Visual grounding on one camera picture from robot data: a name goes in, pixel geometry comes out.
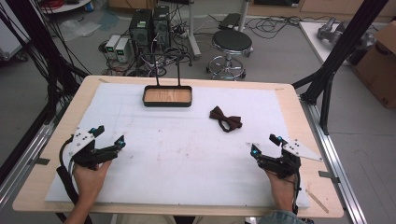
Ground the white board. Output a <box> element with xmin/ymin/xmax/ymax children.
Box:
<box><xmin>298</xmin><ymin>21</ymin><xmax>356</xmax><ymax>67</ymax></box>

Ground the aluminium rail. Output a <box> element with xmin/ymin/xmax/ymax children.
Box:
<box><xmin>299</xmin><ymin>95</ymin><xmax>369</xmax><ymax>224</ymax></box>
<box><xmin>0</xmin><ymin>104</ymin><xmax>68</xmax><ymax>213</ymax></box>

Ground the black round stool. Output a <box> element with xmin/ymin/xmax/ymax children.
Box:
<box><xmin>205</xmin><ymin>29</ymin><xmax>254</xmax><ymax>81</ymax></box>

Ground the dark red bow tie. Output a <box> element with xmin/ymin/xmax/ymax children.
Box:
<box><xmin>208</xmin><ymin>105</ymin><xmax>244</xmax><ymax>133</ymax></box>

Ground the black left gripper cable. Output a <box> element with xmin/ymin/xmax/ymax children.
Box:
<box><xmin>55</xmin><ymin>136</ymin><xmax>94</xmax><ymax>224</ymax></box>

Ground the brown cardboard box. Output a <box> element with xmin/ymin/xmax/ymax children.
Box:
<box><xmin>352</xmin><ymin>21</ymin><xmax>396</xmax><ymax>109</ymax></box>

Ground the black flat box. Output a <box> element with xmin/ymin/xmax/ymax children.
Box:
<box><xmin>219</xmin><ymin>12</ymin><xmax>243</xmax><ymax>31</ymax></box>

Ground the grey metal bracket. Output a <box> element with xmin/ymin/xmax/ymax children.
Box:
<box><xmin>318</xmin><ymin>170</ymin><xmax>341</xmax><ymax>184</ymax></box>
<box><xmin>27</xmin><ymin>157</ymin><xmax>51</xmax><ymax>166</ymax></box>

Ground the black computer tower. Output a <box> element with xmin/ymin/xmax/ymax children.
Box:
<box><xmin>151</xmin><ymin>5</ymin><xmax>171</xmax><ymax>51</ymax></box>
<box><xmin>128</xmin><ymin>8</ymin><xmax>154</xmax><ymax>58</ymax></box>

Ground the grey desk leg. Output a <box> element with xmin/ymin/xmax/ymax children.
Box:
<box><xmin>186</xmin><ymin>0</ymin><xmax>203</xmax><ymax>61</ymax></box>

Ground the black metal frame stand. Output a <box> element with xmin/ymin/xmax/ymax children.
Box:
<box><xmin>0</xmin><ymin>0</ymin><xmax>92</xmax><ymax>125</ymax></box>
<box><xmin>291</xmin><ymin>0</ymin><xmax>390</xmax><ymax>136</ymax></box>

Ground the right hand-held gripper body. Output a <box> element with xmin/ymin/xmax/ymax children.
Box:
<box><xmin>258</xmin><ymin>138</ymin><xmax>323</xmax><ymax>180</ymax></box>

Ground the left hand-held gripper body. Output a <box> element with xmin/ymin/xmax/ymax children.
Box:
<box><xmin>67</xmin><ymin>129</ymin><xmax>112</xmax><ymax>171</ymax></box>

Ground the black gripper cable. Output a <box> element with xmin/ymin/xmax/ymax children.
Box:
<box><xmin>291</xmin><ymin>172</ymin><xmax>303</xmax><ymax>217</ymax></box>
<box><xmin>55</xmin><ymin>136</ymin><xmax>94</xmax><ymax>224</ymax></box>

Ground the clear plastic sheet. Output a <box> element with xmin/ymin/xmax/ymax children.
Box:
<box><xmin>58</xmin><ymin>18</ymin><xmax>103</xmax><ymax>42</ymax></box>

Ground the person's left hand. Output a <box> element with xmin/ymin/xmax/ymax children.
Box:
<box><xmin>72</xmin><ymin>160</ymin><xmax>112</xmax><ymax>203</ymax></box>

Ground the grey handheld device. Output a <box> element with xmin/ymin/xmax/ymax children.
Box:
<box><xmin>317</xmin><ymin>16</ymin><xmax>347</xmax><ymax>45</ymax></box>

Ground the person's right hand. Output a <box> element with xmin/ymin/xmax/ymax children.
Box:
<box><xmin>266</xmin><ymin>170</ymin><xmax>297</xmax><ymax>213</ymax></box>

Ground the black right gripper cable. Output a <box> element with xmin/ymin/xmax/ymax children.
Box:
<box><xmin>291</xmin><ymin>172</ymin><xmax>303</xmax><ymax>217</ymax></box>

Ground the black rack with wooden tray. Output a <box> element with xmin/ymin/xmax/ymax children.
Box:
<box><xmin>142</xmin><ymin>51</ymin><xmax>193</xmax><ymax>108</ymax></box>

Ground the white power supply unit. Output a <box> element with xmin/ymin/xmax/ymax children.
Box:
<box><xmin>114</xmin><ymin>36</ymin><xmax>131</xmax><ymax>63</ymax></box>
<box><xmin>105</xmin><ymin>34</ymin><xmax>121</xmax><ymax>60</ymax></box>

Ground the white foam mat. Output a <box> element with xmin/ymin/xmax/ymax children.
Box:
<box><xmin>44</xmin><ymin>81</ymin><xmax>311</xmax><ymax>210</ymax></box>

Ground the thin wooden stick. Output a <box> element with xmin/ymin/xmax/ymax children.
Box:
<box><xmin>304</xmin><ymin>189</ymin><xmax>331</xmax><ymax>215</ymax></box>

